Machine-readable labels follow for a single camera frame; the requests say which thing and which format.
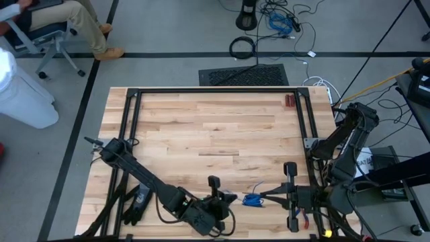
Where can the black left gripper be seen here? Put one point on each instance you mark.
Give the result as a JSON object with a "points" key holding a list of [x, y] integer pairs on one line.
{"points": [[215, 206]]}

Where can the thin black diagonal rod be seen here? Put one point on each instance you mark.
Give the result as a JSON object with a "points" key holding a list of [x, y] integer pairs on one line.
{"points": [[371, 55]]}

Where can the black grey work glove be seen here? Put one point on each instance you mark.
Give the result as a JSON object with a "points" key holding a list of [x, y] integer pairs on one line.
{"points": [[139, 201]]}

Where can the dark laptop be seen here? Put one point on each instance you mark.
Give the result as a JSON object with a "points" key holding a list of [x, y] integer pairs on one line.
{"points": [[43, 4]]}

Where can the person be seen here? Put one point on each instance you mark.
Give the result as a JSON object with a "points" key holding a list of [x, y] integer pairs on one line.
{"points": [[74, 17]]}

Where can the white power strip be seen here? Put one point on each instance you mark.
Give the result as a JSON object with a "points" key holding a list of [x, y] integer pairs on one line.
{"points": [[329, 95]]}

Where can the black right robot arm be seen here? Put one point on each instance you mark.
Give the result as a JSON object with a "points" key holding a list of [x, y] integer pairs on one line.
{"points": [[349, 144]]}

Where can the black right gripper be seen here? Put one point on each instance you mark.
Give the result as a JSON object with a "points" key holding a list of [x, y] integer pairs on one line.
{"points": [[305, 198]]}

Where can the white power adapter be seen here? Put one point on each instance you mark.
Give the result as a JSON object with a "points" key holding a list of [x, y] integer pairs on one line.
{"points": [[311, 53]]}

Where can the white bin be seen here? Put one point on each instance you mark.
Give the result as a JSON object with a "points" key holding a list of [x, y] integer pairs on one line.
{"points": [[23, 101]]}

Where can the small red box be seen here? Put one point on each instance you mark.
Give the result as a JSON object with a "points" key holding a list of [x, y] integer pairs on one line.
{"points": [[290, 100]]}

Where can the black wheeled leg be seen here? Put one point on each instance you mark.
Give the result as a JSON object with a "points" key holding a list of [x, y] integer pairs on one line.
{"points": [[426, 35]]}

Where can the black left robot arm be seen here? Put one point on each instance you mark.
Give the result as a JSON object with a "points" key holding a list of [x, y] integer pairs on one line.
{"points": [[148, 178]]}

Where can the black equipment stand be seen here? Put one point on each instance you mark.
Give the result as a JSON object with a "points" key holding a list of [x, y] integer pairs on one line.
{"points": [[396, 171]]}

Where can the black floor mat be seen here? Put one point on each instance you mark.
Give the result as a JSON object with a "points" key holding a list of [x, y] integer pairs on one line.
{"points": [[245, 75]]}

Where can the black power strip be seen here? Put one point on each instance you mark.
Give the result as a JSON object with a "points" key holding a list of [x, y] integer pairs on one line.
{"points": [[294, 21]]}

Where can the white cardboard box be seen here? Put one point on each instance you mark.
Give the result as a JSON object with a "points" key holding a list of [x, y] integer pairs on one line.
{"points": [[366, 161]]}

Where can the black floor stand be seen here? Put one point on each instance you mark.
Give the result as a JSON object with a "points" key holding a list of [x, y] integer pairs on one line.
{"points": [[247, 20]]}

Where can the grey office chair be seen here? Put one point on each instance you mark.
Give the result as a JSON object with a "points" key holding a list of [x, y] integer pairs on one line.
{"points": [[43, 37]]}

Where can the yellow tag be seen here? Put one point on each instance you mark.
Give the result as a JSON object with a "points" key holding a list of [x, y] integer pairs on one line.
{"points": [[327, 232]]}

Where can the black cart with screen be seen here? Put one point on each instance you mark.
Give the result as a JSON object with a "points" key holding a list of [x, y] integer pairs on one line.
{"points": [[423, 90]]}

